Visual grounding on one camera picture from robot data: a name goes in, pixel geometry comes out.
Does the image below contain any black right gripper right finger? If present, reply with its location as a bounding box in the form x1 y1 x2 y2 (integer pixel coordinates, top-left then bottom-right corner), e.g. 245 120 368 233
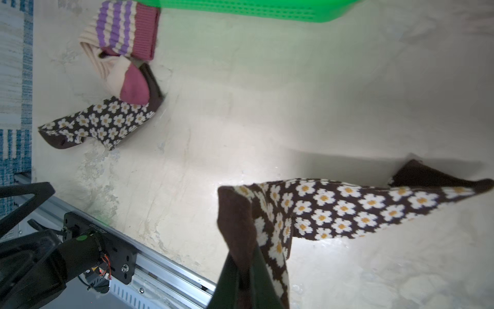
250 247 284 309

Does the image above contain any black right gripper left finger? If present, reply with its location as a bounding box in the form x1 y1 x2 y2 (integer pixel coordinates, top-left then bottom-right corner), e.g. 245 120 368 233
207 254 239 309

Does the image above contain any dark floral pattern sock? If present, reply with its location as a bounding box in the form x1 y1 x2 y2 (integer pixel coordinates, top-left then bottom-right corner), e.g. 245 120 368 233
217 160 493 308

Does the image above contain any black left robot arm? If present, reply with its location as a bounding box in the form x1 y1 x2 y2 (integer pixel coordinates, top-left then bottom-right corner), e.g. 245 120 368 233
1 229 103 308

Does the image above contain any green plastic basket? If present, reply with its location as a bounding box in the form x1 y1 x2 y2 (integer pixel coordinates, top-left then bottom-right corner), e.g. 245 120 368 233
141 0 358 23

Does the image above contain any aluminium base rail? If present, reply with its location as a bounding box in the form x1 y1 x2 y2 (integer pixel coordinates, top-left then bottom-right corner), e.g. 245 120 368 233
29 196 216 308

